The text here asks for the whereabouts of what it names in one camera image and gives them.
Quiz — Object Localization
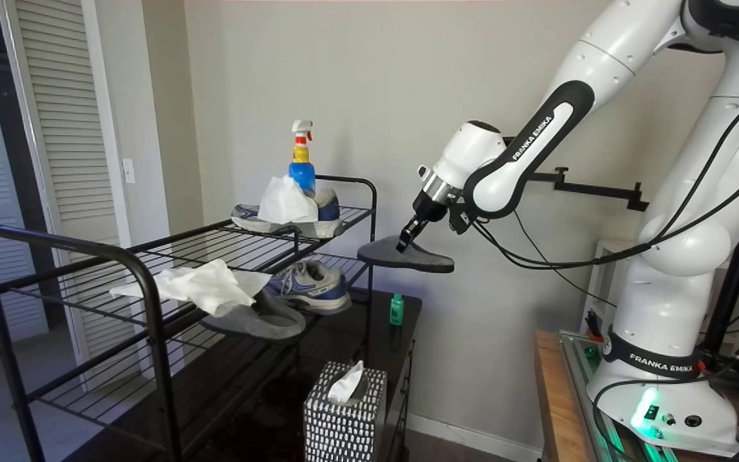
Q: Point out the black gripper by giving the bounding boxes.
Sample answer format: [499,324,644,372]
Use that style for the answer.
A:
[394,193,447,252]

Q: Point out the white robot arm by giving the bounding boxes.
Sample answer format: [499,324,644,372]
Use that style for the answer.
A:
[397,0,739,460]

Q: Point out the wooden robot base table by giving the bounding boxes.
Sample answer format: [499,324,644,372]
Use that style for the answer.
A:
[533,329,739,462]

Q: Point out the small green bottle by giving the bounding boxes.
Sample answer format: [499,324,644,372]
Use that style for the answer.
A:
[388,293,406,329]

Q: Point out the grey blue sneaker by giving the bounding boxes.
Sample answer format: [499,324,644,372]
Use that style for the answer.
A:
[274,260,352,315]

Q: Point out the stain remover spray bottle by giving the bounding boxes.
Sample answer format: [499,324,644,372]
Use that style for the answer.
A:
[288,122,316,195]

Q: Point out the patterned tissue box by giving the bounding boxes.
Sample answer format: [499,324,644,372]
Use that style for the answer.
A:
[303,361,388,462]

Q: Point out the white crumpled cloth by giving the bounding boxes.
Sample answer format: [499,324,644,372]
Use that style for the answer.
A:
[111,256,274,322]

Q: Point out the white louvered closet door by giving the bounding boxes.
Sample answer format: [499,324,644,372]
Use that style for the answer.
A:
[0,0,145,379]

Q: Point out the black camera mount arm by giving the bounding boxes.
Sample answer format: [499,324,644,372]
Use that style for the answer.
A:
[528,166,650,213]

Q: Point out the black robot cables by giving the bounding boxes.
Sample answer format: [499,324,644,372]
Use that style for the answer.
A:
[470,74,739,302]

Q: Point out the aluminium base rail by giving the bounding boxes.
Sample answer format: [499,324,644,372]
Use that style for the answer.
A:
[560,332,646,462]

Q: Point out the black wire shoe rack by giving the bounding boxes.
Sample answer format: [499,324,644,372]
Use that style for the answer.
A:
[0,201,378,462]

